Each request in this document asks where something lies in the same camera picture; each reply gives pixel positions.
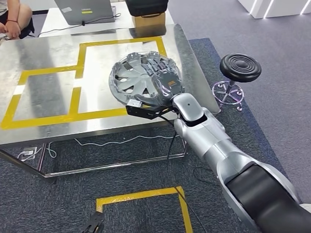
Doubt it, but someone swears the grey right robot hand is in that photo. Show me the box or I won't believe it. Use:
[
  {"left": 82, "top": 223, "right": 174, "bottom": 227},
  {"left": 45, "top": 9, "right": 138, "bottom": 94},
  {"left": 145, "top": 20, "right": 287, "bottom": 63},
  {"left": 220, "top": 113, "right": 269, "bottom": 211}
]
[{"left": 142, "top": 55, "right": 184, "bottom": 104}]

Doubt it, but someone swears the silver plastic wheel hubcap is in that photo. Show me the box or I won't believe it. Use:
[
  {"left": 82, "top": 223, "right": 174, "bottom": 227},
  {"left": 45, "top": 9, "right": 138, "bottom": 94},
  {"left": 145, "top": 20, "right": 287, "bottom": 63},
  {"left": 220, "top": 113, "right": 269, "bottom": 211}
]
[{"left": 109, "top": 51, "right": 186, "bottom": 108}]

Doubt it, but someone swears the stainless steel workbench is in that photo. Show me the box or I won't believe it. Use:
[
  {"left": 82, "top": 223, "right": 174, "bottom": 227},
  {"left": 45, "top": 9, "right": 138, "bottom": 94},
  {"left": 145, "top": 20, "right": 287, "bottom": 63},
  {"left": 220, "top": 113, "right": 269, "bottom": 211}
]
[{"left": 0, "top": 23, "right": 221, "bottom": 184}]

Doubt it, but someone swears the tan cardboard box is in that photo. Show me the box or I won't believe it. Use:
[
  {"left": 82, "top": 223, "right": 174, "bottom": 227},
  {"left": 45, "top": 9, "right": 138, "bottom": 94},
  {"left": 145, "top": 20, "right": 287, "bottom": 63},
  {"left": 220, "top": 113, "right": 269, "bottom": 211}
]
[{"left": 131, "top": 12, "right": 166, "bottom": 29}]

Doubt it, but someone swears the black bag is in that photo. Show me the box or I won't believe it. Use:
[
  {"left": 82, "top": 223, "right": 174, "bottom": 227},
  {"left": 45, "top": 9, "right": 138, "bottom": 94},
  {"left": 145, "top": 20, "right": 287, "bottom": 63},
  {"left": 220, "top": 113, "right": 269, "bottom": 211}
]
[{"left": 125, "top": 0, "right": 169, "bottom": 17}]

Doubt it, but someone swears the black stool with chrome base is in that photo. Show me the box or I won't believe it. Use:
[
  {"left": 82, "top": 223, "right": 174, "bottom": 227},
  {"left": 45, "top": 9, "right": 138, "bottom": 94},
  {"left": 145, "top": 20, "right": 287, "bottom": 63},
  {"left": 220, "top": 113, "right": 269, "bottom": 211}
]
[{"left": 212, "top": 53, "right": 262, "bottom": 112}]

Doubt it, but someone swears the grey laptop with yellow sticker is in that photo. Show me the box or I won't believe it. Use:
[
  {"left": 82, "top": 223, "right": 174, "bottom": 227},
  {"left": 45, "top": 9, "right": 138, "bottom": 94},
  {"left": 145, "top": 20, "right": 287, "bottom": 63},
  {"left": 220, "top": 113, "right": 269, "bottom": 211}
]
[{"left": 54, "top": 0, "right": 116, "bottom": 26}]

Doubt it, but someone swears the white table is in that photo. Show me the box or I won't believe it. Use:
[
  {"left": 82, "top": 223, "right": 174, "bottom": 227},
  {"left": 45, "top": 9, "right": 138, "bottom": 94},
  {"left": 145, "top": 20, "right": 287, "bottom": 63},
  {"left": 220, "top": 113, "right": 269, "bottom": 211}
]
[{"left": 38, "top": 1, "right": 175, "bottom": 37}]

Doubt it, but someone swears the white counter with light strips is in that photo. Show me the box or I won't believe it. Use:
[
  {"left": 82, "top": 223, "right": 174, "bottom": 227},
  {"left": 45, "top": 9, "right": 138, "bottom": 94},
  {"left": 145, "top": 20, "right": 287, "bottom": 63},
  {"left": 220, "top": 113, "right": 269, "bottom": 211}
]
[{"left": 237, "top": 0, "right": 311, "bottom": 19}]

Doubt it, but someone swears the small white adapter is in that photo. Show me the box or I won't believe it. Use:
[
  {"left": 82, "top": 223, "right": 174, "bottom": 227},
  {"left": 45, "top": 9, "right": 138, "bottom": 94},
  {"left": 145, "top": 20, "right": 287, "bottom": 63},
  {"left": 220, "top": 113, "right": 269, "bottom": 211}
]
[{"left": 20, "top": 147, "right": 38, "bottom": 162}]

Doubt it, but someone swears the person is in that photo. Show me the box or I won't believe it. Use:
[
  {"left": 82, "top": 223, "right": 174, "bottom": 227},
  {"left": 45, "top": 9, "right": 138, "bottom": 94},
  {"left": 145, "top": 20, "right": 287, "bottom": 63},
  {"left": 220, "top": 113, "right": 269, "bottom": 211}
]
[{"left": 0, "top": 0, "right": 35, "bottom": 41}]

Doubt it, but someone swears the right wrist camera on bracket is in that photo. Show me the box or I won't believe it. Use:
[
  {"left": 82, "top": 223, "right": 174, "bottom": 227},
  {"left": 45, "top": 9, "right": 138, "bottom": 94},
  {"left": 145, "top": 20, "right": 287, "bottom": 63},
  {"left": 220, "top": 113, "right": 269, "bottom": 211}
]
[{"left": 126, "top": 99, "right": 177, "bottom": 120}]

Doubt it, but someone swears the black camera cable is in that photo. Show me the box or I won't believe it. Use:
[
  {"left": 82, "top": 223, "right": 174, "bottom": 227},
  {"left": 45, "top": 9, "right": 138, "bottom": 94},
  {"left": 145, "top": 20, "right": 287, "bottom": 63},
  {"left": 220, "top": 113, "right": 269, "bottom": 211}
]
[{"left": 158, "top": 114, "right": 208, "bottom": 233}]

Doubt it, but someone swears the white floor cable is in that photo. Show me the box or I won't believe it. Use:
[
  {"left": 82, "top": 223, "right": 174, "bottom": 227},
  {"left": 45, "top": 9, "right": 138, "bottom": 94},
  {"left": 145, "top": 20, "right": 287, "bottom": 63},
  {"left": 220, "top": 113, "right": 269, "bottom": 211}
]
[{"left": 17, "top": 134, "right": 178, "bottom": 161}]

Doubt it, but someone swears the black floor cable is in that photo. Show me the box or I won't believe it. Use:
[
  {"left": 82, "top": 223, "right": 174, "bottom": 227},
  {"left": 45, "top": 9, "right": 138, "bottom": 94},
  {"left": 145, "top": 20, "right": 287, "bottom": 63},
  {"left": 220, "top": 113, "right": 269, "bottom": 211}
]
[{"left": 193, "top": 166, "right": 221, "bottom": 188}]

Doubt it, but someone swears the black laptop cable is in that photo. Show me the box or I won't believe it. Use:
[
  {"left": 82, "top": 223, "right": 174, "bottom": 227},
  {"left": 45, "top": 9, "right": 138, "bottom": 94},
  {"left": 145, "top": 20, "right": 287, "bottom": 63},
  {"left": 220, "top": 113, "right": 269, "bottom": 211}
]
[{"left": 38, "top": 13, "right": 122, "bottom": 37}]

